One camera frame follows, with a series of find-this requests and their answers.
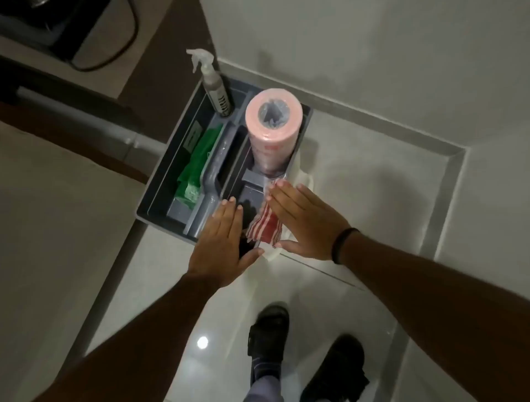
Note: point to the person's left hand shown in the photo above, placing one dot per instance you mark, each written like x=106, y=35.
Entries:
x=217, y=248

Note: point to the person's right hand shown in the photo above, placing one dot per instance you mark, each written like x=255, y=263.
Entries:
x=308, y=225

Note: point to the person's right thumb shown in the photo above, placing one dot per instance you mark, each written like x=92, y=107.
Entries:
x=290, y=246

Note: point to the person's right little finger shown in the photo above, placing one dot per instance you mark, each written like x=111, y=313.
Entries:
x=310, y=196

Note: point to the person's left thumb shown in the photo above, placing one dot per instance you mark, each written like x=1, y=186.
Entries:
x=250, y=259

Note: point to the person's right middle finger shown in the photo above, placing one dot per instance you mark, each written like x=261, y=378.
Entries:
x=283, y=198

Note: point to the red white striped cloth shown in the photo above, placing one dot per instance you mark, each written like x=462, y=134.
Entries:
x=265, y=225

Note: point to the person's left forearm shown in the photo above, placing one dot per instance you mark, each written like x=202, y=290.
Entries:
x=136, y=343

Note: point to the person's right forearm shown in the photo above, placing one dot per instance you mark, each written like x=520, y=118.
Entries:
x=439, y=306

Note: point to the black wristband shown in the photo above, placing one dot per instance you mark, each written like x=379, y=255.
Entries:
x=340, y=244

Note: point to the pink roll of wipes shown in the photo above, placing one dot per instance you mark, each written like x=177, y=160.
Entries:
x=271, y=132

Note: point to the person's black left shoe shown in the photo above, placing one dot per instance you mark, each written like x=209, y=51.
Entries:
x=268, y=331

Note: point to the person's black shoe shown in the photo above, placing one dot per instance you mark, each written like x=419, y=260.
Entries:
x=268, y=331
x=337, y=372

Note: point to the green cleaning cloth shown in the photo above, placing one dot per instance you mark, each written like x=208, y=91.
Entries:
x=198, y=165

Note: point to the grey plastic cleaning caddy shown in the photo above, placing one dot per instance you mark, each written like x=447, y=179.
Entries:
x=182, y=165

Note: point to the white trigger spray bottle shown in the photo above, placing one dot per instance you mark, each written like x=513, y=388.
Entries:
x=215, y=89

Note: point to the person's grey trouser leg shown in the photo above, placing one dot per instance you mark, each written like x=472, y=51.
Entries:
x=263, y=391

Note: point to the person's black right shoe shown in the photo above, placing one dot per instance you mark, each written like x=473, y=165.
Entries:
x=337, y=372

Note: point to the brown wooden furniture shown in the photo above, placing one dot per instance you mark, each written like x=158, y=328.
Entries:
x=165, y=66

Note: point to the beige bed cover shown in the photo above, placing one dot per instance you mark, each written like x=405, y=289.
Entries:
x=58, y=256

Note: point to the black appliance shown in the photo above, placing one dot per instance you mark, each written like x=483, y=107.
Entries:
x=54, y=25

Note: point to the white rail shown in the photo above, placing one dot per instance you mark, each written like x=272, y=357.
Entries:
x=95, y=124

